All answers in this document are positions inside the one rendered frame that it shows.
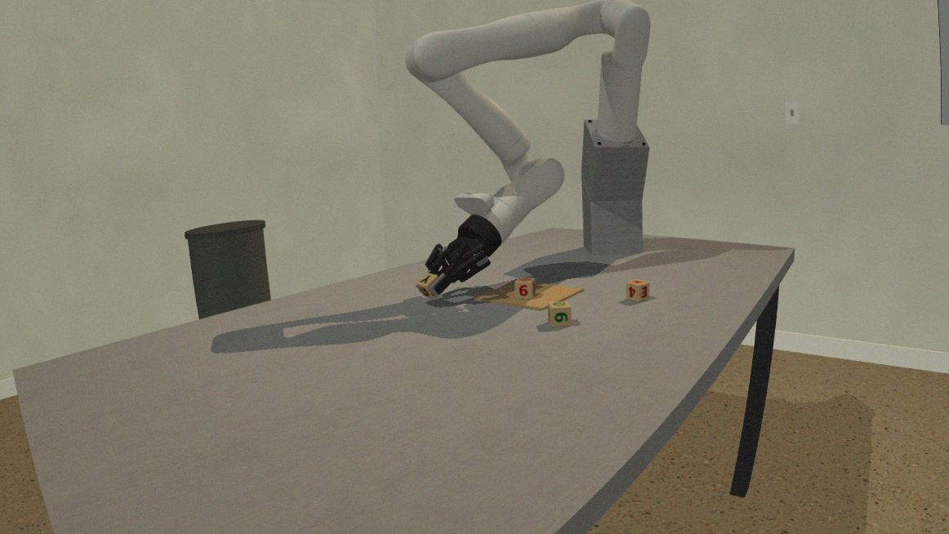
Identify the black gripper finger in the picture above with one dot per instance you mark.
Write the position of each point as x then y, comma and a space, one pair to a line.
457, 271
438, 258

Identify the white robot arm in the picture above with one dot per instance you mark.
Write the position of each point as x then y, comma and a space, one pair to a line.
444, 55

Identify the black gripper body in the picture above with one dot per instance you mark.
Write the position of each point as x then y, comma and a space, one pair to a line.
480, 234

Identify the tan wooden letter block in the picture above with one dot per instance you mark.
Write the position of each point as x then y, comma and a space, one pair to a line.
525, 288
559, 314
424, 283
637, 290

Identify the tan flat mat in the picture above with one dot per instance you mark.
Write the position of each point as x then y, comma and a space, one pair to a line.
545, 293

